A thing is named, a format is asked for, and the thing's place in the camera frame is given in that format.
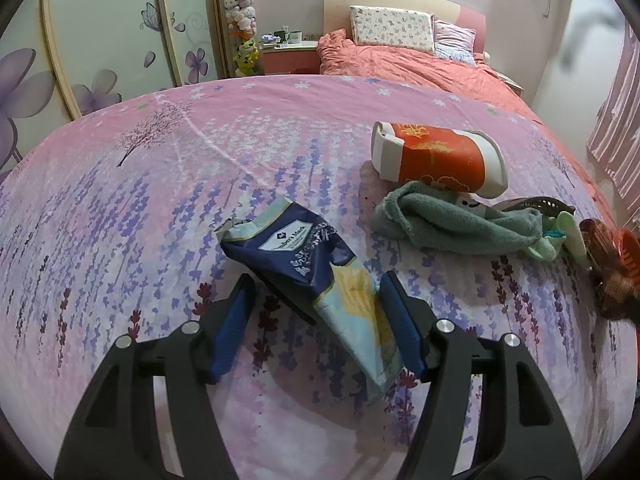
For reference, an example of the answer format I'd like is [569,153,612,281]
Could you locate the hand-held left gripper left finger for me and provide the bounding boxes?
[52,273,257,480]

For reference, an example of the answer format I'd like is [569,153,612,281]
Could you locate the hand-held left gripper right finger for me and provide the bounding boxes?
[379,270,583,480]

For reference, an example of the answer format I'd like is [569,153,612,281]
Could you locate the blue and yellow snack bag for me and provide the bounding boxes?
[215,199,403,397]

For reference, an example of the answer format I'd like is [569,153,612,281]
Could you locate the grey green towel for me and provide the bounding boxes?
[372,180,547,257]

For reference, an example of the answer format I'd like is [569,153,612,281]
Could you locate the orange wipes canister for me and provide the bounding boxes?
[371,120,507,199]

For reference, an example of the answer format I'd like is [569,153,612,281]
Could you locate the light green sock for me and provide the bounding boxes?
[531,210,587,267]

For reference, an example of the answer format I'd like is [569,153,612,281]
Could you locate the brown ribbed object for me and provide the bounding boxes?
[579,218,640,322]

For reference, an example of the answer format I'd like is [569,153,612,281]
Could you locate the pink floral bedsheet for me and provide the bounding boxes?
[0,74,640,480]

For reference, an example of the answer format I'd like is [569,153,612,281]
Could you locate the orange duvet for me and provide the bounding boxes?
[317,29,547,122]

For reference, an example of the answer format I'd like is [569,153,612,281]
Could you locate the wooden nightstand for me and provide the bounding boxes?
[497,72,526,97]

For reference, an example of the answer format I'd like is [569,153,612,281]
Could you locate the pink white nightstand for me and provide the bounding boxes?
[259,41,321,77]

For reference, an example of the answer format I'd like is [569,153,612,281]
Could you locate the pink striped pillow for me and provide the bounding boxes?
[432,16,477,64]

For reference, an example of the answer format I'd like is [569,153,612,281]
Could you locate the pink curtain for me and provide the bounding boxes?
[586,24,640,202]

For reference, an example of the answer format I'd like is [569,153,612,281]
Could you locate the floral white pillow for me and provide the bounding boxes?
[349,5,435,56]

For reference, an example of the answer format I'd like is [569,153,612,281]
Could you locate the clear tube of plush toys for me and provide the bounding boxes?
[222,0,262,79]

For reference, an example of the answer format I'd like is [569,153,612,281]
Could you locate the flower print sliding wardrobe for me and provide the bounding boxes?
[0,0,227,187]

